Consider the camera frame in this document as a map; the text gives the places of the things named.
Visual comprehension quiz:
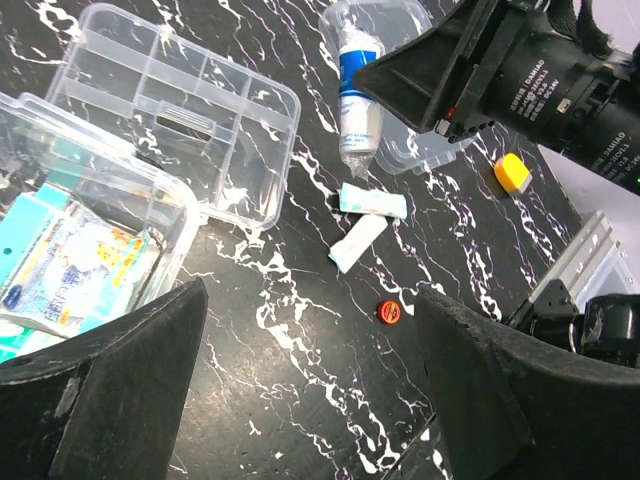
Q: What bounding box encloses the white paper leaflet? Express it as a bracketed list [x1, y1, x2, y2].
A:
[328, 214, 388, 274]

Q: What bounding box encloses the clear box lid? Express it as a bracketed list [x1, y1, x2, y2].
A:
[319, 1, 474, 178]

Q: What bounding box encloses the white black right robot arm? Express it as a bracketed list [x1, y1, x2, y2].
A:
[353, 0, 639, 193]

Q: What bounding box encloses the small orange cap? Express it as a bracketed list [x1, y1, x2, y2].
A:
[376, 300, 402, 325]

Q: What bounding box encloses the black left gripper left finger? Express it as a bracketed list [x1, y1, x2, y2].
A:
[1, 279, 208, 479]

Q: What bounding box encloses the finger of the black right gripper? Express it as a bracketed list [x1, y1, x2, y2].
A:
[354, 1, 493, 134]

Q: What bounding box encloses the yellow white small block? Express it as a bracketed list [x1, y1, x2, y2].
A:
[493, 153, 532, 195]

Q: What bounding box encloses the clear divided organizer tray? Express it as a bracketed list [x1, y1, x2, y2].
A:
[46, 3, 301, 230]

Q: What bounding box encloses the teal bandage packet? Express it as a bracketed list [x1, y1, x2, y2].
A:
[1, 184, 159, 338]

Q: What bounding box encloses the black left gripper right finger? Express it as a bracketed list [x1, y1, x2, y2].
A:
[416, 289, 639, 479]

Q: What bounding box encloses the clear medicine kit box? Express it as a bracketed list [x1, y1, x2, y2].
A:
[1, 93, 200, 361]

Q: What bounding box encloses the white ointment tube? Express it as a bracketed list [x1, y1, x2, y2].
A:
[338, 25, 384, 180]

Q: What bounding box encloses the teal white sachet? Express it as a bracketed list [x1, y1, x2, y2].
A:
[339, 183, 408, 220]

